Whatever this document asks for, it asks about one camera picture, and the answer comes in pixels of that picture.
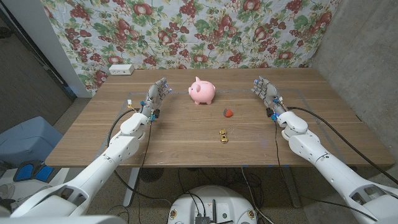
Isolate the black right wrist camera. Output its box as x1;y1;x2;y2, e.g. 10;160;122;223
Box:
266;107;279;122

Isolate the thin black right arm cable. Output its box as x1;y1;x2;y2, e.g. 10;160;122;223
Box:
274;120;379;222

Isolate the grey table leg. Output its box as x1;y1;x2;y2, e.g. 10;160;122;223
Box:
281;166;302;208

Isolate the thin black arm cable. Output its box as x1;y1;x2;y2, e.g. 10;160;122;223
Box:
136;120;153;224
274;120;379;222

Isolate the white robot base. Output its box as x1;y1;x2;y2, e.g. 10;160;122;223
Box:
167;185;258;224

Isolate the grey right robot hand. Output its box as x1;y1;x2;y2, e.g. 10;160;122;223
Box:
251;76;289;116

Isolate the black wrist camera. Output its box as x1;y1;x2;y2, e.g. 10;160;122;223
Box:
266;107;279;122
148;108;161;122

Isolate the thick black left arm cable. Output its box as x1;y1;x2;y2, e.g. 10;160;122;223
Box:
106;108;172;207

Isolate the floral fruit print backdrop cloth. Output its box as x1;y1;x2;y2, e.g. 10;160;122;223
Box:
40;0;341;96

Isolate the grey floor cable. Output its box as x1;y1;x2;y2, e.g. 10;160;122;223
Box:
241;166;275;224

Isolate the blue plastic bin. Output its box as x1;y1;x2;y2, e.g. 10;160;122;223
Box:
0;116;64;169

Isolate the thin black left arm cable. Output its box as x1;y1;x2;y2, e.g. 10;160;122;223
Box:
136;120;153;224

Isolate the pink plastic piggy bank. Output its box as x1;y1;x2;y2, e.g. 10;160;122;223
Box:
188;76;216;105

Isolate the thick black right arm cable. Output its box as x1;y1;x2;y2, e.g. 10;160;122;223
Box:
286;106;398;185

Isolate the blue foot pedal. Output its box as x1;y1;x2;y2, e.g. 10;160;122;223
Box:
14;163;34;182
34;164;53;183

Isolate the white table leg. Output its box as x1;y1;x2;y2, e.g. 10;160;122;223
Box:
123;167;141;208

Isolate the white power strip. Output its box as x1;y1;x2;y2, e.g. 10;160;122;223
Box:
108;63;135;76

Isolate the black floor cable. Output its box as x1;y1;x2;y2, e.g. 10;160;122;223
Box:
177;167;206;217

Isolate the round black floor fan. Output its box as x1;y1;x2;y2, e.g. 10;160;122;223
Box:
139;167;165;183

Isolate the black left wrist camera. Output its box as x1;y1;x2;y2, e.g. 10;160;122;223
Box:
148;108;161;122

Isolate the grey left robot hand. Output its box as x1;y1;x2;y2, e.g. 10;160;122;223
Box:
139;77;173;116

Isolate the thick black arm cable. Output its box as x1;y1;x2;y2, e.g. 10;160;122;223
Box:
106;108;172;207
286;106;398;185

